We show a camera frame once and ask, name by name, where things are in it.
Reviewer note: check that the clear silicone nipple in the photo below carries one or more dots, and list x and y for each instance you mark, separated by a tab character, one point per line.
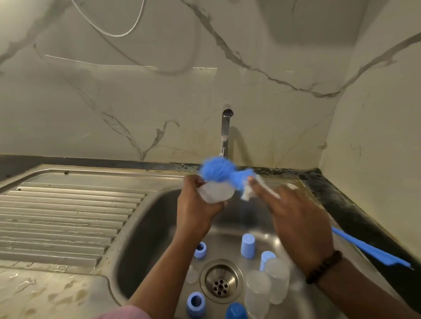
191	274

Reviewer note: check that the person's left hand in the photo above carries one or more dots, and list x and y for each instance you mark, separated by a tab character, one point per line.
197	217

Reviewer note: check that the blue cylindrical bottle cap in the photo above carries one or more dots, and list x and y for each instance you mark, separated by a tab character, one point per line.
248	246
265	256

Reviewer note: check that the person's right hand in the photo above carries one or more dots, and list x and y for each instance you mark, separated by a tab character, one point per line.
299	227

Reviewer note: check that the dark blue dome cap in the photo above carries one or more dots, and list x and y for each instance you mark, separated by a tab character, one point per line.
237	311

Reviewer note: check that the translucent bottle front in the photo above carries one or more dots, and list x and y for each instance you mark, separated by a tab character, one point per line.
258	296

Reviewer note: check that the blue and white bottle brush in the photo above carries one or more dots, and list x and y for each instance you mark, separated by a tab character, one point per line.
217	169

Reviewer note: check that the translucent bottle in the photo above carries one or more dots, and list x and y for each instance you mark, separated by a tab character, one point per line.
258	296
278	282

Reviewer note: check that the person's left forearm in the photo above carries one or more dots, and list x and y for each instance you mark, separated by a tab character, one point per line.
164	282

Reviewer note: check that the metal sink drain strainer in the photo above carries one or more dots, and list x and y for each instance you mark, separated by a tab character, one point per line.
221	281

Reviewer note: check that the cartoon print baby bottle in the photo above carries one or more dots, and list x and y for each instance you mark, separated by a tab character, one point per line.
217	192

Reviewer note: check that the pink shirt sleeve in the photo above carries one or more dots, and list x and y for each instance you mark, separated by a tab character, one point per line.
125	313

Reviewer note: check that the chrome sink faucet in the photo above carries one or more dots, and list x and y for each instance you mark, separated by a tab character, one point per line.
225	131

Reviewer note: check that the stainless steel sink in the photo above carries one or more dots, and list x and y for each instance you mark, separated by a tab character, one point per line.
59	217

